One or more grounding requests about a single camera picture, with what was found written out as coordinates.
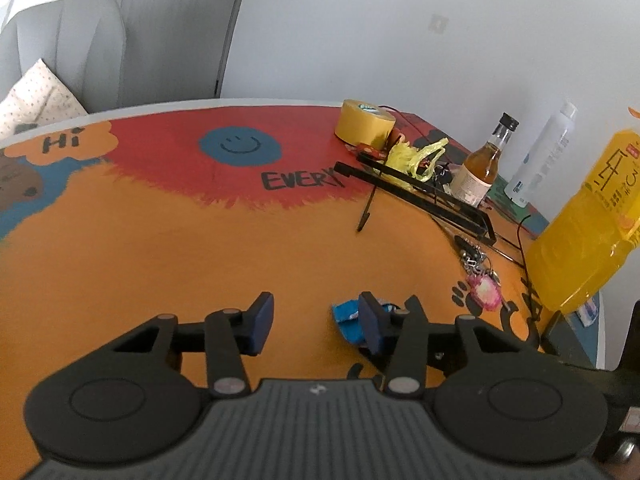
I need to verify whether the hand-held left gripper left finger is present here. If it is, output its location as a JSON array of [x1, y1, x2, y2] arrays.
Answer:
[[112, 291, 275, 398]]

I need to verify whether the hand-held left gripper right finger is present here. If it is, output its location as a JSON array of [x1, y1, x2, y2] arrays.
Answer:
[[359, 291, 538, 398]]

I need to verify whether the blue snack packet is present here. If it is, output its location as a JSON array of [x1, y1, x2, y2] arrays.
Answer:
[[330, 300, 401, 346]]

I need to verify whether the bunch of keys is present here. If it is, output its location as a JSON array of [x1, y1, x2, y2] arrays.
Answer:
[[454, 235, 501, 276]]

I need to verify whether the colourful printed table mat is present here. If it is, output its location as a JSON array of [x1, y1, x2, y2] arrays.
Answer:
[[0, 105, 603, 396]]

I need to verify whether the black folding stand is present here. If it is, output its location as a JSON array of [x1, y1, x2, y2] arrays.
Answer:
[[334, 152, 497, 248]]

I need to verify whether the yellow plastic bag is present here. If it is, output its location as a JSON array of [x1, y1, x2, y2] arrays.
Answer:
[[384, 137, 449, 183]]

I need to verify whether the small glass bottle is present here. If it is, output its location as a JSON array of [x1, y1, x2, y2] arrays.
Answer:
[[451, 112, 521, 208]]

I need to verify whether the yellow tape roll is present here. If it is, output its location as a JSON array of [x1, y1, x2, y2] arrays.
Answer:
[[334, 100, 397, 150]]

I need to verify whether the black bar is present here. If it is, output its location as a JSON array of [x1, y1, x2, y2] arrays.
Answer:
[[542, 310, 606, 368]]

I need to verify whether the small white blue packet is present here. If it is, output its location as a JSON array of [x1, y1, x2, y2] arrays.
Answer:
[[575, 292, 601, 328]]

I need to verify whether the large yellow drink bottle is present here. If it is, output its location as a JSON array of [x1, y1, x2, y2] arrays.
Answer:
[[524, 107, 640, 313]]

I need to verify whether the white spray bottle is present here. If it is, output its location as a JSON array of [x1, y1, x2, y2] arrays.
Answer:
[[504, 101, 578, 208]]

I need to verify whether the dotted white pillow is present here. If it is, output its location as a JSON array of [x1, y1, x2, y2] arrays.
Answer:
[[0, 58, 88, 141]]

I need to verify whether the grey door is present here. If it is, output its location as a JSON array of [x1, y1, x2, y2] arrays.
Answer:
[[97, 0, 256, 98]]

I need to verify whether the grey chair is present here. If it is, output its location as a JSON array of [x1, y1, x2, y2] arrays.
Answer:
[[0, 0, 126, 116]]

